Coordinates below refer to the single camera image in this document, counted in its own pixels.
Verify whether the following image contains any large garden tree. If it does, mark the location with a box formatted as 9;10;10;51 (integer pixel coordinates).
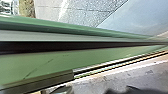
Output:
18;0;37;18

